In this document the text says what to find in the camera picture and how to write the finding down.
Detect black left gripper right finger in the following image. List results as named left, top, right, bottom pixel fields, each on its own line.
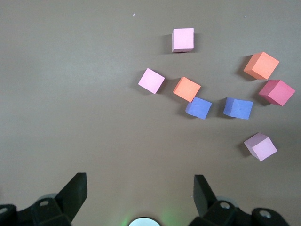
left=188, top=174, right=289, bottom=226

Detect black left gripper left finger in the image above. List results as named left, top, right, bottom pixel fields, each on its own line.
left=0, top=172, right=88, bottom=226

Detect pink foam cube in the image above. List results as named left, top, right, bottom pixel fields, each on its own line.
left=137, top=67, right=166, bottom=95
left=171, top=27, right=195, bottom=53
left=243, top=132, right=278, bottom=162

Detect purple foam cube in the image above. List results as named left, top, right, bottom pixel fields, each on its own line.
left=222, top=97, right=254, bottom=121
left=185, top=97, right=213, bottom=120

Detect red foam cube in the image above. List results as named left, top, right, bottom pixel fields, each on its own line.
left=258, top=80, right=296, bottom=108

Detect brown table cover sheet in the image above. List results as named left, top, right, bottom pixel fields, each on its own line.
left=0, top=0, right=301, bottom=226

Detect orange foam cube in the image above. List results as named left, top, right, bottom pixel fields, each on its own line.
left=172, top=76, right=202, bottom=103
left=243, top=51, right=280, bottom=81

